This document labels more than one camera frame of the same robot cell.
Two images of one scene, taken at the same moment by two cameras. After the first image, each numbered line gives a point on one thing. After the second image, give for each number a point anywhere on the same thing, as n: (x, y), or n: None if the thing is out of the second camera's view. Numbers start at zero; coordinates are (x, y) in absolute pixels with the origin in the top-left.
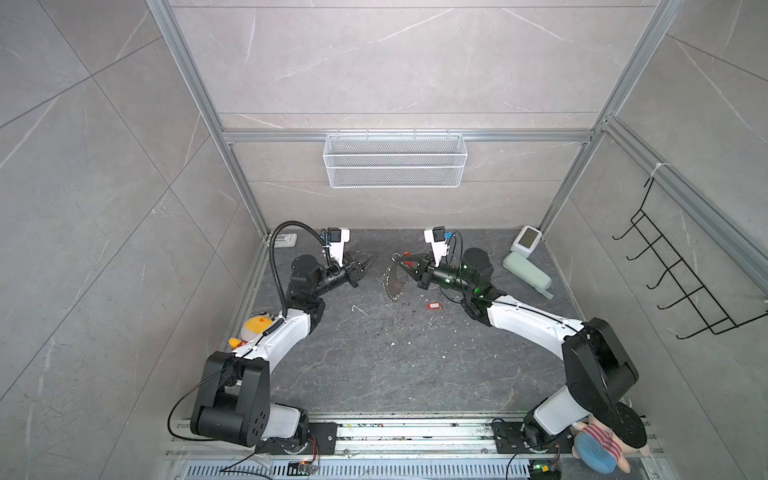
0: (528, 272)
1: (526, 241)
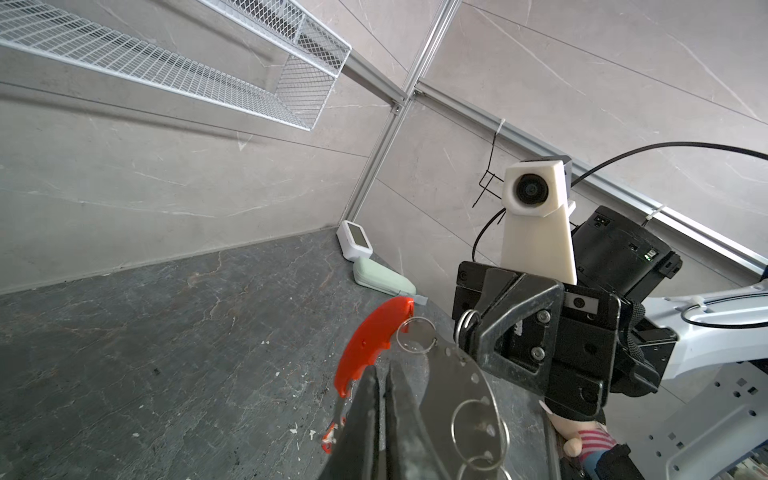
0: (380, 277)
1: (353, 241)
